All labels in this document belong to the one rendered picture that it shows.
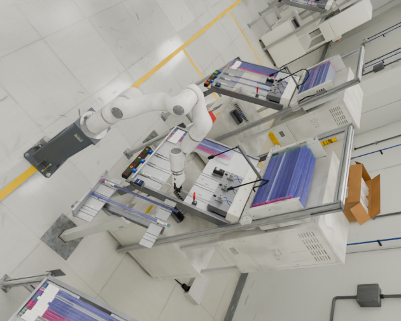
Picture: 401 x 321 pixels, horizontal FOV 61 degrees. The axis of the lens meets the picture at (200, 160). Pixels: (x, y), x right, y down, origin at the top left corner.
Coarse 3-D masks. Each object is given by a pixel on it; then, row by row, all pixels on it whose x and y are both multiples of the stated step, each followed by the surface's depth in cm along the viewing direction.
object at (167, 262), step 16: (192, 176) 283; (144, 208) 259; (128, 224) 256; (176, 224) 255; (192, 224) 267; (208, 224) 281; (128, 240) 271; (192, 240) 262; (208, 240) 275; (144, 256) 276; (160, 256) 266; (176, 256) 256; (192, 256) 258; (208, 256) 270; (160, 272) 281; (176, 272) 271; (192, 272) 261
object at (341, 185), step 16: (352, 128) 213; (304, 144) 223; (320, 144) 218; (352, 144) 203; (176, 192) 260; (256, 192) 205; (336, 192) 170; (176, 208) 253; (256, 208) 189; (272, 208) 184; (288, 208) 179; (272, 224) 191; (288, 224) 186
